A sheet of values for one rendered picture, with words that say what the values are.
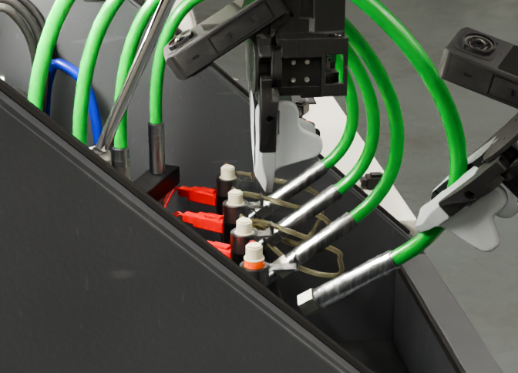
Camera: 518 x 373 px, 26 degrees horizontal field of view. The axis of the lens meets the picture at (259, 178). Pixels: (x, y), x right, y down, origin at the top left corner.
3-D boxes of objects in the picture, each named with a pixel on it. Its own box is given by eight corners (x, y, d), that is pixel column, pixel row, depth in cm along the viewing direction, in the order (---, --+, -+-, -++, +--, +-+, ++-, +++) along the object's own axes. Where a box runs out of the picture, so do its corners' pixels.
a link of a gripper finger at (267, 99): (278, 157, 98) (279, 58, 95) (261, 158, 98) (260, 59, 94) (270, 140, 102) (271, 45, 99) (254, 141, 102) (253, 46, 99)
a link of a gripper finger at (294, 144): (324, 200, 101) (326, 102, 98) (259, 203, 101) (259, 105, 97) (317, 188, 104) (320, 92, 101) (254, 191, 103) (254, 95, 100)
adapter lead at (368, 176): (385, 184, 158) (385, 169, 157) (388, 189, 156) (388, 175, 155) (299, 187, 156) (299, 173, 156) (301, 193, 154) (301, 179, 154)
